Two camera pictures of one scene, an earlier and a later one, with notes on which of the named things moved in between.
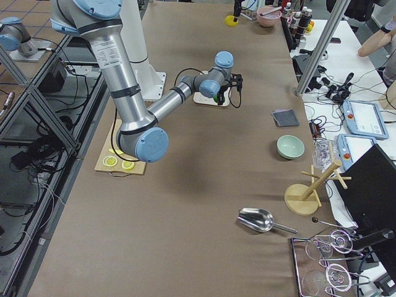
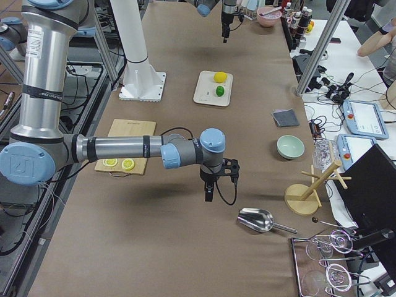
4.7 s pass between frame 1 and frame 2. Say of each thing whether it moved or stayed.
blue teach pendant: stayed
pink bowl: stayed
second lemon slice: stayed
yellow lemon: moved
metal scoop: stayed
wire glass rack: stayed
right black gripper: moved
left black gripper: moved
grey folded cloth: stayed
